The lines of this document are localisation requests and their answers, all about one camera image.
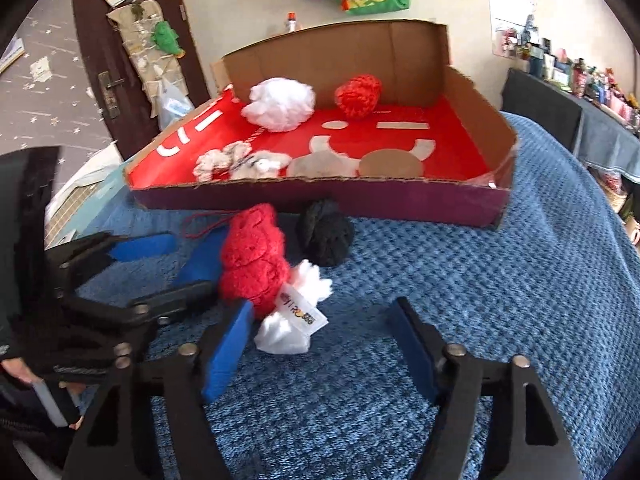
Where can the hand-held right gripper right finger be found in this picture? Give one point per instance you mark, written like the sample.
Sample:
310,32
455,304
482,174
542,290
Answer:
415,355

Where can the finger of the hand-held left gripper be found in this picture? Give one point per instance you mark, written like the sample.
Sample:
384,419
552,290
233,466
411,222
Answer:
200,272
142,247

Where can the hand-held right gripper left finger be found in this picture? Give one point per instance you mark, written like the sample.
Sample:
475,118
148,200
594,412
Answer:
225,352

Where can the red knit toy with tag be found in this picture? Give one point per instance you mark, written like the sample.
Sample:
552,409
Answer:
250,260

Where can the cream fuzzy toy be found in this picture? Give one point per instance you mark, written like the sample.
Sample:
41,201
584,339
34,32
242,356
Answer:
220,162

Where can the grey fuzzy round pad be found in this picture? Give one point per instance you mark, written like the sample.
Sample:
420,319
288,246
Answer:
322,166

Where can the cardboard box with red inside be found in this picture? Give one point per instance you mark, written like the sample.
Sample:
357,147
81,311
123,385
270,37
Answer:
450,130

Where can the person's left hand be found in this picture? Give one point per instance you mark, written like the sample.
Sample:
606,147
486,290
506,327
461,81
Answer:
15,369

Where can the teal bed sheet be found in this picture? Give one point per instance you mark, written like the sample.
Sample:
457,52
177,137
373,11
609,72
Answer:
105,181

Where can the blue waffle blanket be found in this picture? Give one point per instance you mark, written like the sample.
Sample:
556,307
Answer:
450,285

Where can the black yarn ball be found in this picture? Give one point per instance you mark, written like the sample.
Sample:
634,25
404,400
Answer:
325,232

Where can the clear plastic bag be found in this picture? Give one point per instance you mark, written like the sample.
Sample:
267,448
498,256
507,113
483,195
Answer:
175,107

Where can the beige hanging organiser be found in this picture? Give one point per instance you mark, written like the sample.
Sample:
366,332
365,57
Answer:
145,65

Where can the white fluffy ball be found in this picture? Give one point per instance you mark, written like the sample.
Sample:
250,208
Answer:
277,105

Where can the green plush toy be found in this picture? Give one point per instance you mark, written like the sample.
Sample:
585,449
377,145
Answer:
167,37

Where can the dark brown door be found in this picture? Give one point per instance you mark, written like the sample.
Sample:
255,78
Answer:
100,35

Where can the small red knit ball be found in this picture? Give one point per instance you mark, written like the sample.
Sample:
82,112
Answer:
357,97

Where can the woven basket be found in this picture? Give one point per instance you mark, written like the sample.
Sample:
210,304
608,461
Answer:
612,192

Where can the group of cosmetic bottles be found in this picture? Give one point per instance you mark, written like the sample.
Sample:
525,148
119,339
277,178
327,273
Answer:
580,72

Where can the wall mirror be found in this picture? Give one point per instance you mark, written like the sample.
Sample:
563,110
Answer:
510,20

